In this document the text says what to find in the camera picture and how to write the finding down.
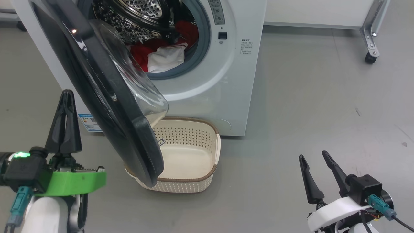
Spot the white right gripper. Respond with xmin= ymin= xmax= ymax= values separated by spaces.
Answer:
xmin=299 ymin=150 xmax=372 ymax=232

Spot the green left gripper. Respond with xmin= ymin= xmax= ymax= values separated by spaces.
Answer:
xmin=34 ymin=90 xmax=107 ymax=197

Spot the black round glass washer door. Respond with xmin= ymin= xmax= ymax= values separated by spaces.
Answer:
xmin=28 ymin=0 xmax=169 ymax=188

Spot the white and red striped garment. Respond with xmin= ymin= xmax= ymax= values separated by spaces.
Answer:
xmin=147 ymin=43 xmax=189 ymax=73

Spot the cream perforated basket brown rim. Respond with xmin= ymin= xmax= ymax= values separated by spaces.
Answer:
xmin=125 ymin=116 xmax=221 ymax=194

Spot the white front-load washing machine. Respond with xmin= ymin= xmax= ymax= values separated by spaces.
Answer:
xmin=10 ymin=0 xmax=267 ymax=136

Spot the perforated steel washing machine drum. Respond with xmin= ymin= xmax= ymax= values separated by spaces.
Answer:
xmin=92 ymin=0 xmax=181 ymax=46

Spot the blue energy label sticker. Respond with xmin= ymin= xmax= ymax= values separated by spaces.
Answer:
xmin=78 ymin=113 xmax=103 ymax=132

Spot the silver metal cart leg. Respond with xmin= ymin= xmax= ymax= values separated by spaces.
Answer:
xmin=360 ymin=0 xmax=391 ymax=55

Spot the white cabinet panel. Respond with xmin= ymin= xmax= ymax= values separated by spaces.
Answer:
xmin=264 ymin=0 xmax=376 ymax=30

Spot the grey instruction label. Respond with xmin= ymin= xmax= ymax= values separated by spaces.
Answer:
xmin=208 ymin=0 xmax=225 ymax=25

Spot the right camera cable teal plug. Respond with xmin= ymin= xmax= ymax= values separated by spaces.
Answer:
xmin=367 ymin=194 xmax=414 ymax=232

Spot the camera cable teal plug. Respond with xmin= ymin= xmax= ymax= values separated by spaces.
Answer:
xmin=367 ymin=194 xmax=414 ymax=232
xmin=5 ymin=186 xmax=33 ymax=233

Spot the left camera cable teal plug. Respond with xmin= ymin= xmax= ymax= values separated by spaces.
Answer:
xmin=5 ymin=186 xmax=33 ymax=233

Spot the dark wheeled frame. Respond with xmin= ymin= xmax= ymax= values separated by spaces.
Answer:
xmin=0 ymin=9 xmax=28 ymax=32

